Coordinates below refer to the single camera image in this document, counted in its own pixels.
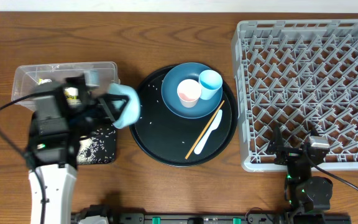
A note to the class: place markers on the white plastic knife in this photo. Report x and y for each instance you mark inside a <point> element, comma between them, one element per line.
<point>214,125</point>

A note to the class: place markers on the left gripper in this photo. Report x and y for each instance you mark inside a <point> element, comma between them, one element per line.
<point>97,104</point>

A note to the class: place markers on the black rectangular tray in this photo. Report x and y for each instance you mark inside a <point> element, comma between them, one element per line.
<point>82,138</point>

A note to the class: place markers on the pink cup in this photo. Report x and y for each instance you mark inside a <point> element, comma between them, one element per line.
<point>189,92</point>

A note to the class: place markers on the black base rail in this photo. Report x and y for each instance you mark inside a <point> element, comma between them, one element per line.
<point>228,218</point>

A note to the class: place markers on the wooden chopstick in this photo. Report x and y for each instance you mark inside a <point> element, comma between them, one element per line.
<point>204,130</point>

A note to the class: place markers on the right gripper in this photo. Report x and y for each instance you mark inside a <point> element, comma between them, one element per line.
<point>276,145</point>

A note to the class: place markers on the round black tray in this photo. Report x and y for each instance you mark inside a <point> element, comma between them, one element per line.
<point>167,138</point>

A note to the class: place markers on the spilled rice grains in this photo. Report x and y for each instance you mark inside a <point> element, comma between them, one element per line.
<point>154,126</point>

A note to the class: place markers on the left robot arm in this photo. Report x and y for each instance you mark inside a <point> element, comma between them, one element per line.
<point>52,186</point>

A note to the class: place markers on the clear plastic bin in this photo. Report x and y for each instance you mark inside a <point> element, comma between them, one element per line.
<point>26,77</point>

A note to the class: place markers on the light blue cup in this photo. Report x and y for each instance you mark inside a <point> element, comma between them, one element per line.
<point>210,82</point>

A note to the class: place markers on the yellow foil snack wrapper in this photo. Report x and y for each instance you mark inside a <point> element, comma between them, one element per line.
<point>70,90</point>

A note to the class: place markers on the grey dishwasher rack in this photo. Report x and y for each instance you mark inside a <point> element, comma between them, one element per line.
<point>297,75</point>

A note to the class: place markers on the dark blue plate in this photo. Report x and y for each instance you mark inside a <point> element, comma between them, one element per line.
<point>190,70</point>

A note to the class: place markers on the light blue bowl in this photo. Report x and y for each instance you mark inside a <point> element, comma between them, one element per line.
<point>131,111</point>

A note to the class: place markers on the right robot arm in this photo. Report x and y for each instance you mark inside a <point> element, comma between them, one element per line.
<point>308,195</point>

